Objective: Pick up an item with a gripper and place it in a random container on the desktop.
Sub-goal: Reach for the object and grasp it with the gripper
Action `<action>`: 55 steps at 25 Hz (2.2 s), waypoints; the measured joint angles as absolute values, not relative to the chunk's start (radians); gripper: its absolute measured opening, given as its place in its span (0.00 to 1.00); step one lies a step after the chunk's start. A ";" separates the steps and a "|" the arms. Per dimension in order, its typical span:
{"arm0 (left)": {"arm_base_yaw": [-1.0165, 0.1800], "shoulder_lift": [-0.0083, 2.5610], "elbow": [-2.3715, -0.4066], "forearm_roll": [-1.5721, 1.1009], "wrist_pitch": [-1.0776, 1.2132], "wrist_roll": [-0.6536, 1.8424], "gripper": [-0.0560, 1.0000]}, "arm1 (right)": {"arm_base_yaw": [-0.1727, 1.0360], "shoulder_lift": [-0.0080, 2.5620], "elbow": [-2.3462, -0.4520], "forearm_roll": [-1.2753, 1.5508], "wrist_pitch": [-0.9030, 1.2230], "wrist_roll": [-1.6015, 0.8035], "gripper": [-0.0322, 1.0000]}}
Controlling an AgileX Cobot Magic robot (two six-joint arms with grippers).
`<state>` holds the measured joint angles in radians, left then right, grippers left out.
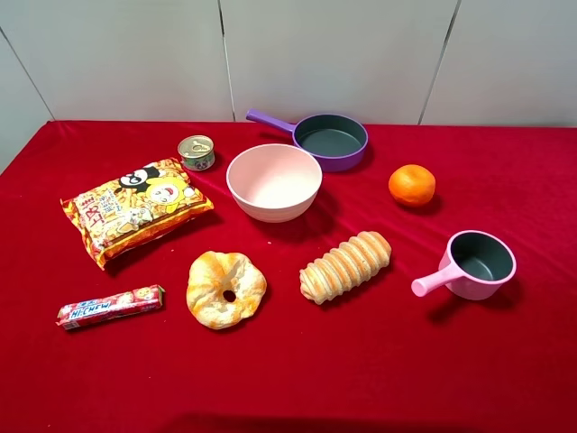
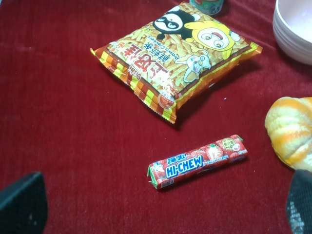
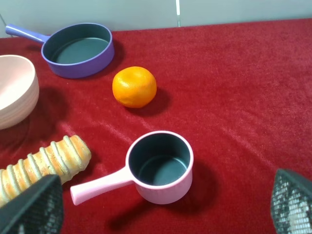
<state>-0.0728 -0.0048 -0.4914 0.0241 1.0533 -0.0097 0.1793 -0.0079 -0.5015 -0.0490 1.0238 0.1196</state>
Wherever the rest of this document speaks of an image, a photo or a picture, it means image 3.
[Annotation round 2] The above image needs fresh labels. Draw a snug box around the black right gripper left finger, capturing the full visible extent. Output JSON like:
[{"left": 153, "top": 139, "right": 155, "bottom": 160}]
[{"left": 0, "top": 175, "right": 64, "bottom": 234}]

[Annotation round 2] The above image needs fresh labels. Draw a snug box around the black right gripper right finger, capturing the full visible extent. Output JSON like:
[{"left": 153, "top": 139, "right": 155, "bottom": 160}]
[{"left": 270, "top": 169, "right": 312, "bottom": 234}]

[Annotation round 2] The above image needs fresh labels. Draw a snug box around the orange mandarin fruit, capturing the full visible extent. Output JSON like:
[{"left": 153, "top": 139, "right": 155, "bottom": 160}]
[{"left": 112, "top": 66, "right": 157, "bottom": 108}]

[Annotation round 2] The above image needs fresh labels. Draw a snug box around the striped long bread roll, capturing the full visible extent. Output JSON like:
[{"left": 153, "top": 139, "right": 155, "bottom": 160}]
[{"left": 0, "top": 135, "right": 92, "bottom": 206}]

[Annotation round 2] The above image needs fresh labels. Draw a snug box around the pink bowl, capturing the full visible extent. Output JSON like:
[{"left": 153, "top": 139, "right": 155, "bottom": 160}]
[{"left": 0, "top": 55, "right": 39, "bottom": 129}]

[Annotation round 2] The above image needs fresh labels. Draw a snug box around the pink saucepan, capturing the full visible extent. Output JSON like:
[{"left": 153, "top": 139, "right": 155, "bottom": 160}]
[{"left": 70, "top": 131, "right": 194, "bottom": 205}]

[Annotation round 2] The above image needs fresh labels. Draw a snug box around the purple frying pan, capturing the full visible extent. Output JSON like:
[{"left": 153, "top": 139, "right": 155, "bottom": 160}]
[{"left": 5, "top": 23, "right": 115, "bottom": 79}]

